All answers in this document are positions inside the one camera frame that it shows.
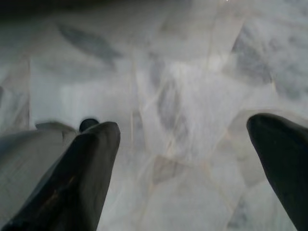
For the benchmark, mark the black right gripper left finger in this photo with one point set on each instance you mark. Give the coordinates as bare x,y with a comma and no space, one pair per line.
79,183

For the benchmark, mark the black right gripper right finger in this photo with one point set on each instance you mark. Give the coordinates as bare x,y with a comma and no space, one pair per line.
284,154

